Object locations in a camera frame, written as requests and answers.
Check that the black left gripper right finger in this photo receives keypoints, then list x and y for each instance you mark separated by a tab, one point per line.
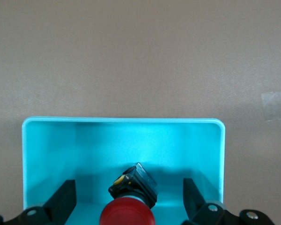
191	201

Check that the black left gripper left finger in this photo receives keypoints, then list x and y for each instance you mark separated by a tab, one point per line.
62	201

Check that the red mushroom push button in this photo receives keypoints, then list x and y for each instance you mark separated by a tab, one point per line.
127	211

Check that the teal plastic bin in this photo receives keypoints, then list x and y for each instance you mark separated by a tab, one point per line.
84	152

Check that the clear tape piece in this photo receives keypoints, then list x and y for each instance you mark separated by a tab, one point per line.
274	105

